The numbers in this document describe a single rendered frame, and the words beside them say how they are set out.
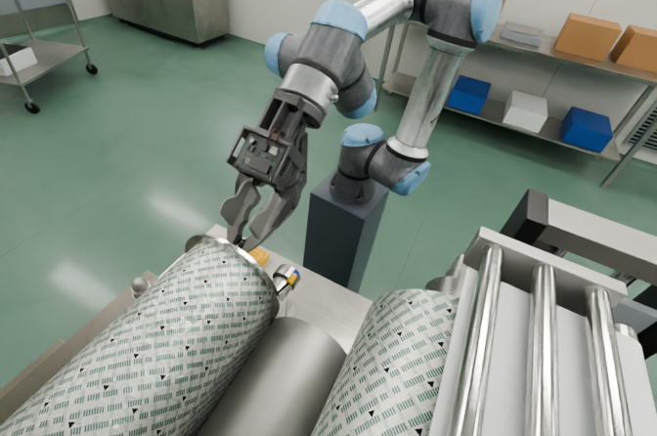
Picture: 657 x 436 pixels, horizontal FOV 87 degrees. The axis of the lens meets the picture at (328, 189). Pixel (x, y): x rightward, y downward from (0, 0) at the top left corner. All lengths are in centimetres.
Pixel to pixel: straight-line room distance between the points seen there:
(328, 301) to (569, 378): 65
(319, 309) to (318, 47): 59
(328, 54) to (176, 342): 37
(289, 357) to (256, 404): 6
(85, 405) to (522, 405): 31
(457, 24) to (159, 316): 75
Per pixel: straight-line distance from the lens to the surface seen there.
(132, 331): 39
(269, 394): 43
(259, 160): 42
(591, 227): 39
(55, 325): 211
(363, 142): 97
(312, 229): 121
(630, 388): 30
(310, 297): 87
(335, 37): 49
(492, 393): 24
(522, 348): 27
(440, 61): 87
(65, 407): 38
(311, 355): 44
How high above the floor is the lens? 164
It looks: 41 degrees down
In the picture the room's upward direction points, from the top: 8 degrees clockwise
